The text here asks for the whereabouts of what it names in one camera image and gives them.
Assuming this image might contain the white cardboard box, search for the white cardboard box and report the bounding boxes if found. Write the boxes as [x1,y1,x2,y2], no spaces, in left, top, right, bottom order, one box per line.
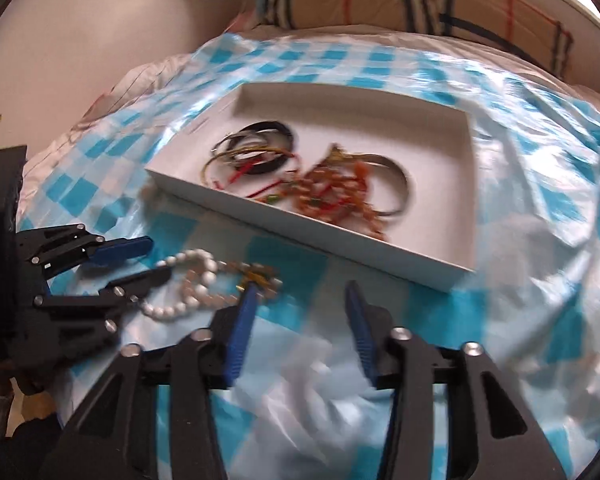
[144,81,481,293]

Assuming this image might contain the red cord loop bracelet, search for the red cord loop bracelet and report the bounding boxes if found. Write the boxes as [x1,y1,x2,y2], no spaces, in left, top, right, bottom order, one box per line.
[217,152,301,201]

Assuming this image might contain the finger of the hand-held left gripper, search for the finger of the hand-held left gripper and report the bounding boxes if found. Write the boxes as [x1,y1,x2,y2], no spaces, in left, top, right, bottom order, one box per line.
[32,265,174,335]
[16,224,155,277]

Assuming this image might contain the thin silver bangle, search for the thin silver bangle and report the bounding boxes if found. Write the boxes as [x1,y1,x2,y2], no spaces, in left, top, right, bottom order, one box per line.
[202,132,296,191]

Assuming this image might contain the blue checked plastic sheet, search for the blue checked plastic sheet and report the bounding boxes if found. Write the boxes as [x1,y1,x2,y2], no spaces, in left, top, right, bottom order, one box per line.
[15,30,600,480]

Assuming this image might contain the black bracelet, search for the black bracelet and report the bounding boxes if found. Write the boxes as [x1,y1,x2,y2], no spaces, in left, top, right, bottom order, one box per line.
[230,120,297,173]

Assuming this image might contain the red bead bracelet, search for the red bead bracelet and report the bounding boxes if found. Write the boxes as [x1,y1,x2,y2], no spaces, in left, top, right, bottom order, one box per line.
[300,145,396,241]

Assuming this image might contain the white bead bracelet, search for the white bead bracelet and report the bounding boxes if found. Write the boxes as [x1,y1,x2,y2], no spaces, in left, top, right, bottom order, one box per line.
[139,249,231,323]

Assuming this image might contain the wide silver bangle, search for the wide silver bangle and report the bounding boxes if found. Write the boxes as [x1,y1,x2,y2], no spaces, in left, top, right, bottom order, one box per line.
[365,155,413,218]

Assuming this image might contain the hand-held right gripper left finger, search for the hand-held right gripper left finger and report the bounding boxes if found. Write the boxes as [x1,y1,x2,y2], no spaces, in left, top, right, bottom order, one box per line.
[37,281,259,480]

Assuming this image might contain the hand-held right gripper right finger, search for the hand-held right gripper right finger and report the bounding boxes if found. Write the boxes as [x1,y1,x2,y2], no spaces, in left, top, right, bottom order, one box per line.
[344,280,568,480]

